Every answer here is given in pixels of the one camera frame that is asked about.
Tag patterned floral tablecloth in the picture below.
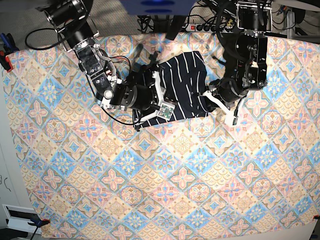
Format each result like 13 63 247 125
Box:
0 37 320 240

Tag blue clamp lower left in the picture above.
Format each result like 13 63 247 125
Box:
27 218 51 234

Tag white power strip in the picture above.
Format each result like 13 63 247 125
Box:
183 22 235 34

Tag white wall vent panel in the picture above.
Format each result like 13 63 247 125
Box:
2 204 37 233

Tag blue clamp upper left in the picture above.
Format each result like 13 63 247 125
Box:
0 33 19 73

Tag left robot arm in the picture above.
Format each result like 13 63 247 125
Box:
203 0 272 111

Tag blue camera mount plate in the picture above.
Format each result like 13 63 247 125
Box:
120 0 196 16

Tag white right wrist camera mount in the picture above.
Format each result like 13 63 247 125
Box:
140 70 176 123

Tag blue clamp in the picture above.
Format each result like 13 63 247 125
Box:
27 218 51 234
0 33 19 73

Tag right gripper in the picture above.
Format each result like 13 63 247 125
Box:
101 43 161 132

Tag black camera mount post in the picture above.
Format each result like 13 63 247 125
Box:
165 15 186 41

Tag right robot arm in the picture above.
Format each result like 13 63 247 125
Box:
42 0 163 131

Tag navy white striped T-shirt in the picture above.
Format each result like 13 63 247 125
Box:
142 51 209 128

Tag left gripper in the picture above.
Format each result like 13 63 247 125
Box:
204 77 249 113

